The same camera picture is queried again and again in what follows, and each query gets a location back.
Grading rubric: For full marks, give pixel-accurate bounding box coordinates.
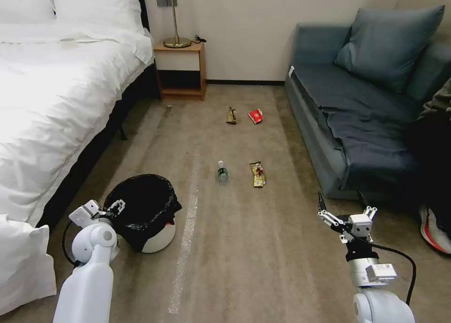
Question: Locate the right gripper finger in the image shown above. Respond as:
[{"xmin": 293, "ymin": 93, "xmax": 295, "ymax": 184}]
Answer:
[
  {"xmin": 357, "ymin": 189, "xmax": 379, "ymax": 219},
  {"xmin": 317, "ymin": 191, "xmax": 350, "ymax": 229}
]

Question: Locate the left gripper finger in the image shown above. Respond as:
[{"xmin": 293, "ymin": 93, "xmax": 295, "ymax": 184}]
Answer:
[{"xmin": 105, "ymin": 200, "xmax": 126, "ymax": 216}]

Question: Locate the white bin with black bag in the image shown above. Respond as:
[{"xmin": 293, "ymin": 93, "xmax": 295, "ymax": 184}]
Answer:
[{"xmin": 103, "ymin": 174, "xmax": 183, "ymax": 255}]

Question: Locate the white red sneaker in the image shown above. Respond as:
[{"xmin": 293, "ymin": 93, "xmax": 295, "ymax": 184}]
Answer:
[{"xmin": 418, "ymin": 204, "xmax": 451, "ymax": 255}]

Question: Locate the dark navy sofa cover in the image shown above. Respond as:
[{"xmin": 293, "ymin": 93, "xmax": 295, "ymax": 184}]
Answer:
[{"xmin": 316, "ymin": 103, "xmax": 425, "ymax": 193}]

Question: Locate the person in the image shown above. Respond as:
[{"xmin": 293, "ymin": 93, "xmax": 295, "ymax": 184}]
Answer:
[{"xmin": 404, "ymin": 77, "xmax": 451, "ymax": 255}]

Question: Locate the yellow brown snack wrapper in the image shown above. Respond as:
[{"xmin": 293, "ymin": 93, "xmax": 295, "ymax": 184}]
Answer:
[{"xmin": 249, "ymin": 161, "xmax": 268, "ymax": 188}]

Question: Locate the white bedding bundle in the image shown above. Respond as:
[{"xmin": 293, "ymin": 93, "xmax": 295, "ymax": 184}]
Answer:
[{"xmin": 0, "ymin": 214, "xmax": 58, "ymax": 317}]

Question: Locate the clear plastic water bottle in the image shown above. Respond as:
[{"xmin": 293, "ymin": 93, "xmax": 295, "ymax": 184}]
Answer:
[{"xmin": 215, "ymin": 160, "xmax": 230, "ymax": 184}]

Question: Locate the bed with white duvet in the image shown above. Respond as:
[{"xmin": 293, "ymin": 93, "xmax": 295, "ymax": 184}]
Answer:
[{"xmin": 0, "ymin": 0, "xmax": 157, "ymax": 229}]

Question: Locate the blue grey sofa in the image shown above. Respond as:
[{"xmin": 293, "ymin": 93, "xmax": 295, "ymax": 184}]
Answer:
[{"xmin": 284, "ymin": 22, "xmax": 451, "ymax": 201}]

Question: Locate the wooden white nightstand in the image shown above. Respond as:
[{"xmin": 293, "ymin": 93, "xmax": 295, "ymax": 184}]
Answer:
[{"xmin": 153, "ymin": 41, "xmax": 207, "ymax": 101}]

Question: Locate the blue square cushion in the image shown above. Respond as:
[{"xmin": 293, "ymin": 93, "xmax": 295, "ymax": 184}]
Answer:
[{"xmin": 334, "ymin": 4, "xmax": 446, "ymax": 93}]

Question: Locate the brass table lamp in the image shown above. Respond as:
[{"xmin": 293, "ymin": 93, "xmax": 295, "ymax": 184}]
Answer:
[{"xmin": 151, "ymin": 0, "xmax": 194, "ymax": 49}]

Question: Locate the white pillow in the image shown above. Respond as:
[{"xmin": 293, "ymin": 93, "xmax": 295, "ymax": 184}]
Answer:
[
  {"xmin": 0, "ymin": 0, "xmax": 57, "ymax": 25},
  {"xmin": 49, "ymin": 0, "xmax": 151, "ymax": 39}
]

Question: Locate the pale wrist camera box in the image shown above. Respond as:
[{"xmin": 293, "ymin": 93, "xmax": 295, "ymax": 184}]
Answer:
[{"xmin": 349, "ymin": 214, "xmax": 374, "ymax": 238}]

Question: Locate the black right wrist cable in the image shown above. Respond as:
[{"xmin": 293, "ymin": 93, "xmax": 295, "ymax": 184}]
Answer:
[{"xmin": 370, "ymin": 242, "xmax": 417, "ymax": 307}]

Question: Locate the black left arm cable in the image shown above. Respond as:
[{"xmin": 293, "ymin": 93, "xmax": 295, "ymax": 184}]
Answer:
[{"xmin": 62, "ymin": 218, "xmax": 81, "ymax": 267}]

